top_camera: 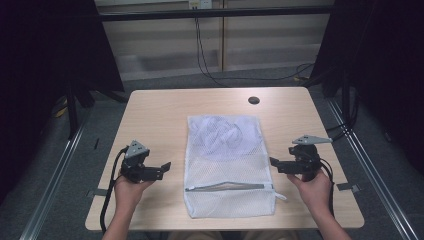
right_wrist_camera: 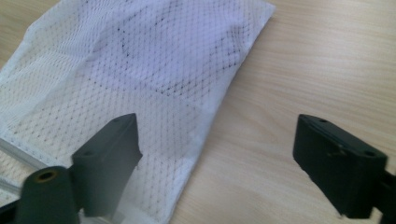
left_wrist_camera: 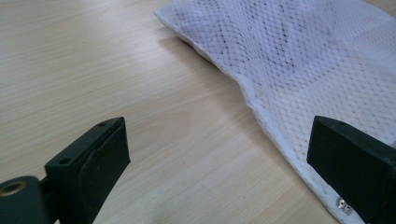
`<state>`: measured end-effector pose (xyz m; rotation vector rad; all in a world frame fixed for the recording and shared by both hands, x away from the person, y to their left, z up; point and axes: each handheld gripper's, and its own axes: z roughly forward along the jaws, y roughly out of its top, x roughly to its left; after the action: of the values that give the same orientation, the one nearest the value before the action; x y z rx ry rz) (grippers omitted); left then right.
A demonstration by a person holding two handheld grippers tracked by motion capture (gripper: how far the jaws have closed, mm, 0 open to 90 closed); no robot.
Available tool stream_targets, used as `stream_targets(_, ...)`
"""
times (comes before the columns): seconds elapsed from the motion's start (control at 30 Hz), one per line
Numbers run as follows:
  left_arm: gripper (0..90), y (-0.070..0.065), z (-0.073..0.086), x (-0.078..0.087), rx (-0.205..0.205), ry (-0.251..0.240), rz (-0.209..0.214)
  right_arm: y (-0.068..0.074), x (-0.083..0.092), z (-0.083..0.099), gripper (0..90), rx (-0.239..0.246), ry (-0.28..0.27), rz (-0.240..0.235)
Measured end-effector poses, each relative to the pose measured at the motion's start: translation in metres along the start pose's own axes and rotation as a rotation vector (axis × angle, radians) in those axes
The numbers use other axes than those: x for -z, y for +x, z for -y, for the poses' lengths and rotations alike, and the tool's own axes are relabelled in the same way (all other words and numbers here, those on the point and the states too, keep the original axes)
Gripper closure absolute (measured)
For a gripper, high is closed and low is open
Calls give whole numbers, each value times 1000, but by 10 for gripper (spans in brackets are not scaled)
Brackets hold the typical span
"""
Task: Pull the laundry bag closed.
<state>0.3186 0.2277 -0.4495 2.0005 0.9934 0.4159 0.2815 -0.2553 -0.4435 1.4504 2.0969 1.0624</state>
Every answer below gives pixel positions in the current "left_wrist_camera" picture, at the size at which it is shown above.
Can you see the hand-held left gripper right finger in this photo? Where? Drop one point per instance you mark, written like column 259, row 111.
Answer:
column 355, row 168

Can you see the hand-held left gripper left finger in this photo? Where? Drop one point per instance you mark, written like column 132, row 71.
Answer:
column 93, row 168

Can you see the white mesh laundry bag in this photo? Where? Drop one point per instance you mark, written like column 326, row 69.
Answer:
column 295, row 62

